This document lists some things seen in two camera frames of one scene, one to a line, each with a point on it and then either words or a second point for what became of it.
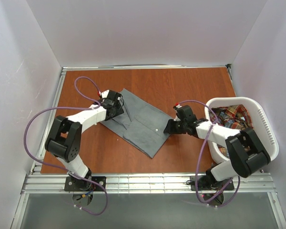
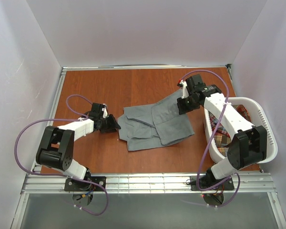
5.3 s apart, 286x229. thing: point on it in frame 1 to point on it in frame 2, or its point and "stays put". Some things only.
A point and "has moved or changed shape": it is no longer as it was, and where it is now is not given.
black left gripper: x=117 y=109 to x=107 y=124
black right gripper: x=175 y=126 to x=185 y=104
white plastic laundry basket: x=261 y=130 stays put
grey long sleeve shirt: x=141 y=125 has moved or changed shape
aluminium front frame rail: x=141 y=183 stays put
